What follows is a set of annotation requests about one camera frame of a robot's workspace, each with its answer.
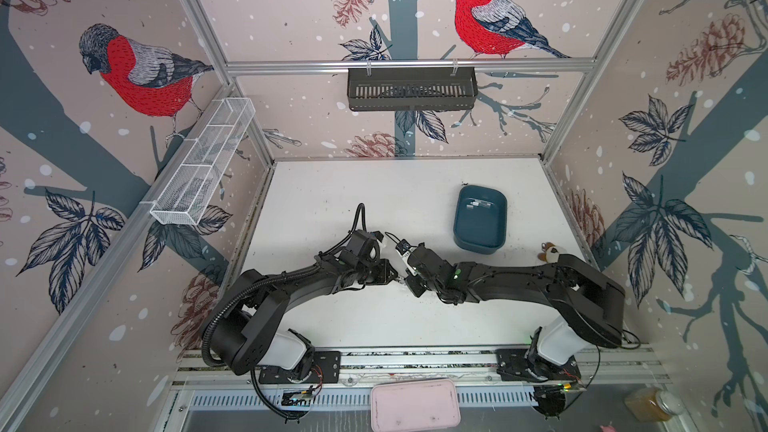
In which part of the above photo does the brown plush dog toy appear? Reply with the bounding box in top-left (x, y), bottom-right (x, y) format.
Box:
top-left (537, 242), bottom-right (561, 263)

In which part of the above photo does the pink plastic box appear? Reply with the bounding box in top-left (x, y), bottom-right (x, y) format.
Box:
top-left (370, 379), bottom-right (461, 432)

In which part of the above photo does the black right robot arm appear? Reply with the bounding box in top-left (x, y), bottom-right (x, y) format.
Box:
top-left (397, 244), bottom-right (625, 348)

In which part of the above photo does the black wire hanging basket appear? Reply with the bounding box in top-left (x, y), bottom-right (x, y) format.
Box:
top-left (347, 66), bottom-right (479, 113)

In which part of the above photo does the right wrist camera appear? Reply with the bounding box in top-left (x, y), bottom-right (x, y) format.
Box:
top-left (395, 240), bottom-right (414, 257)

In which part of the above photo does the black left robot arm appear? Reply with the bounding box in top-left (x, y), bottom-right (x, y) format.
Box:
top-left (199, 203), bottom-right (397, 381)

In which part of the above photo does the amber glass jar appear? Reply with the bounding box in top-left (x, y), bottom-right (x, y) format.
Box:
top-left (624, 387), bottom-right (685, 422)

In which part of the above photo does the teal plastic tray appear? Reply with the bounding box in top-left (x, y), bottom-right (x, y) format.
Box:
top-left (453, 185), bottom-right (508, 255)

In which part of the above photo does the white mesh wall shelf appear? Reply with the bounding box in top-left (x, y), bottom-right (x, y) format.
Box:
top-left (150, 97), bottom-right (255, 226)

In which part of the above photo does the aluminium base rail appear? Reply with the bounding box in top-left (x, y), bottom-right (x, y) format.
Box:
top-left (170, 345), bottom-right (670, 412)

